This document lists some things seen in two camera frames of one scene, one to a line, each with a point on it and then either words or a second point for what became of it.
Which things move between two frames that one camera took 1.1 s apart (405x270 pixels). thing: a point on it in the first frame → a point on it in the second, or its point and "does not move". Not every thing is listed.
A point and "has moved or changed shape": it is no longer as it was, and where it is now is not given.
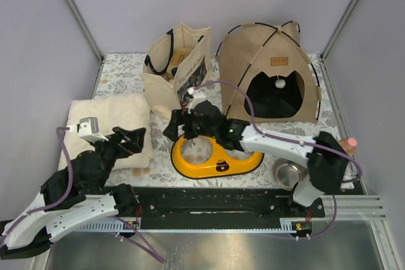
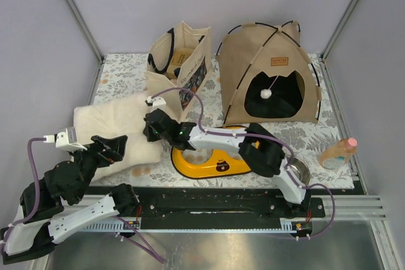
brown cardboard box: x=179 y=55 does not move
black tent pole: x=311 y=66 does not move
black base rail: x=221 y=202 does not move
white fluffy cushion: x=130 y=111 has moved or changed shape
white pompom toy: x=280 y=83 → x=267 y=93
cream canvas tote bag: x=176 y=61 does not move
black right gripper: x=178 y=117 → x=147 y=133
